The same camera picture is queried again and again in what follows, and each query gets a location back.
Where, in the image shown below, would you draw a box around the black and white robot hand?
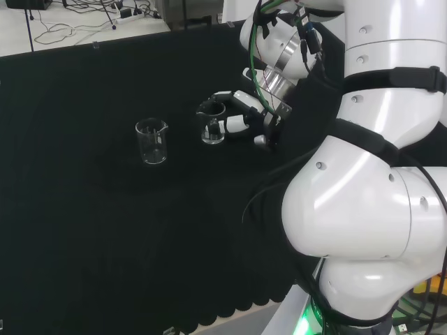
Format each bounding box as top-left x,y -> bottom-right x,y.
205,89 -> 293,151

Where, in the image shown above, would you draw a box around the clear glass beaker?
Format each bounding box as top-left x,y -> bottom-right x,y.
195,101 -> 227,144
135,119 -> 170,165

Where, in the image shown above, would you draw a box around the white power strip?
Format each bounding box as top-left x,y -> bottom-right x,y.
110,6 -> 140,24

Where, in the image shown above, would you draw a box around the black bench cloth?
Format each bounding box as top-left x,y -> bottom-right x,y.
0,19 -> 350,335

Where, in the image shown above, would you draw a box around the yellow stop button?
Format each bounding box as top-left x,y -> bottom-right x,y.
411,275 -> 447,296

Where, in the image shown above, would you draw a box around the black box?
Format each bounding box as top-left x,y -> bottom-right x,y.
6,0 -> 53,10

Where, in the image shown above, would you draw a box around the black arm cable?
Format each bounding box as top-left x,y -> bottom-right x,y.
242,153 -> 315,226

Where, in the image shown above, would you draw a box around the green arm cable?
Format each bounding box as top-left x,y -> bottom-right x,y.
248,0 -> 301,116

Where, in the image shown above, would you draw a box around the white floor cable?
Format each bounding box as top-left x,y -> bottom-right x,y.
34,13 -> 122,46

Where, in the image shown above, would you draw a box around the black cable bundle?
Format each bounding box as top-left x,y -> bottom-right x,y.
393,271 -> 447,335

